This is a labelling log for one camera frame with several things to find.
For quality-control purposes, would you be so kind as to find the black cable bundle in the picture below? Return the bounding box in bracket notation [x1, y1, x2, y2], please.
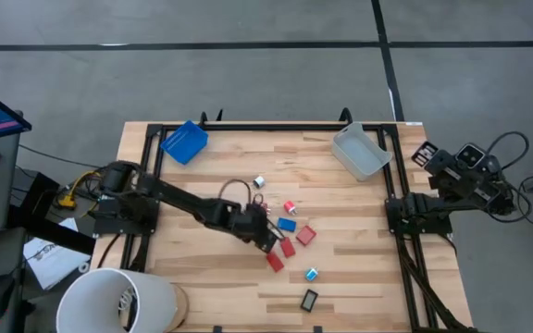
[395, 233, 480, 333]

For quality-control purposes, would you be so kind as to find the round wooden disc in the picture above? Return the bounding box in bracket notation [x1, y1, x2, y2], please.
[167, 282, 192, 333]

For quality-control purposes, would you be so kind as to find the white cylindrical lampshade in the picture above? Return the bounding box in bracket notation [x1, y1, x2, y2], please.
[56, 266, 179, 333]

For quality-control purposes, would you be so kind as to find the red slotted box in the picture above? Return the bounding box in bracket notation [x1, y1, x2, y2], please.
[295, 225, 317, 247]

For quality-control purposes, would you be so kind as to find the black metal bar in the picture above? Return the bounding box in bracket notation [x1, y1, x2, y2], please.
[6, 205, 97, 255]

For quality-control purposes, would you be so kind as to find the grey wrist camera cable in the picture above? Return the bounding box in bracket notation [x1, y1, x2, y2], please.
[217, 178, 254, 207]

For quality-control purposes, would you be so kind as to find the black aluminium table frame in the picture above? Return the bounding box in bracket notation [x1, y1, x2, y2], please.
[120, 108, 480, 333]

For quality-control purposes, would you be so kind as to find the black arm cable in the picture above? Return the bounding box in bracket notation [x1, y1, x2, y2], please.
[95, 233, 122, 270]
[484, 130, 533, 228]

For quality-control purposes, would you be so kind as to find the red rectangular box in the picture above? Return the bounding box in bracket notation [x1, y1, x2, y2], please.
[266, 251, 285, 274]
[279, 236, 297, 259]

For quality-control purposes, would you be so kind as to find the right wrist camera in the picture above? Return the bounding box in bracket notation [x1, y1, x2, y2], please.
[454, 142, 488, 170]

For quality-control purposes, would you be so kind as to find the white printed paper sheet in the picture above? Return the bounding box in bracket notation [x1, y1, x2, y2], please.
[22, 216, 93, 291]

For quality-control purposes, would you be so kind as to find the black rectangular display module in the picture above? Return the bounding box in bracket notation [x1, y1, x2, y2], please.
[299, 289, 319, 314]

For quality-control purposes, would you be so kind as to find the blue plastic basket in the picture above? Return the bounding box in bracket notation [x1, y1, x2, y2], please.
[159, 119, 210, 167]

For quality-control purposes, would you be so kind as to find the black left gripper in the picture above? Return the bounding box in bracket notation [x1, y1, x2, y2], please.
[227, 202, 289, 254]

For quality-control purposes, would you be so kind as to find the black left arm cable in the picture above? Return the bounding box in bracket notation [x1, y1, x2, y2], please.
[95, 233, 122, 270]

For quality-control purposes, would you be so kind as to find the white plastic bin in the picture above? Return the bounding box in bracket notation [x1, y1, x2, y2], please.
[330, 121, 393, 182]

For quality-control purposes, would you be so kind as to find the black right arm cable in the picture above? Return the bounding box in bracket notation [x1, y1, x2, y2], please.
[484, 130, 533, 228]

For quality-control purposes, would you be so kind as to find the blue box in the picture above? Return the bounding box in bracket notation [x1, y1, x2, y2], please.
[277, 216, 298, 233]

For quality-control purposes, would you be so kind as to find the thin black floor cable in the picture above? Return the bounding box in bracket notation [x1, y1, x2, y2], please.
[18, 142, 104, 170]

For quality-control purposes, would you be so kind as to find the black box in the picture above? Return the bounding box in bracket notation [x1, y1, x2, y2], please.
[14, 168, 62, 214]

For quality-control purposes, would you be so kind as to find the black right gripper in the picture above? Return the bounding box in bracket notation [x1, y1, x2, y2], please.
[411, 141, 465, 186]

